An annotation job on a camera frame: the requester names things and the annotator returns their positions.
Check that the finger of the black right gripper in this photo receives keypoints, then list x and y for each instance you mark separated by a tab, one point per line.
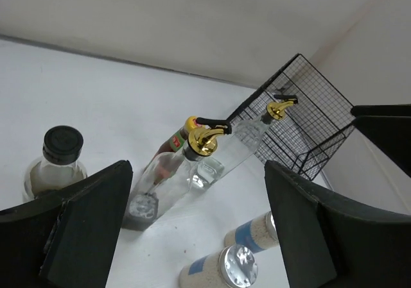
388	128

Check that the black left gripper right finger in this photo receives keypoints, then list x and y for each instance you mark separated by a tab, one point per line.
329	240

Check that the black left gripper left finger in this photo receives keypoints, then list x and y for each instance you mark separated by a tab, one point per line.
66	238

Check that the spice shaker blue label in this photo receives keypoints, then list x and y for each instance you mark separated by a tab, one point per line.
258	234

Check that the spice shaker silver lid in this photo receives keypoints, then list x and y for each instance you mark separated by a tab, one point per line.
234	266

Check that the soy sauce bottle black cap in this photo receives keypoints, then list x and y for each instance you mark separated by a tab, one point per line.
59	165

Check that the glass oil bottle dark residue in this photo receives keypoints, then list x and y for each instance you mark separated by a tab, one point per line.
167	178

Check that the red chili sauce bottle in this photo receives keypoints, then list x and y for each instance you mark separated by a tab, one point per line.
173	144

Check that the clear glass oil bottle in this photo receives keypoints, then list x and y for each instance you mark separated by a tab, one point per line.
244	140

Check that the black wire basket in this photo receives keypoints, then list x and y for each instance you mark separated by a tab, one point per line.
312	130

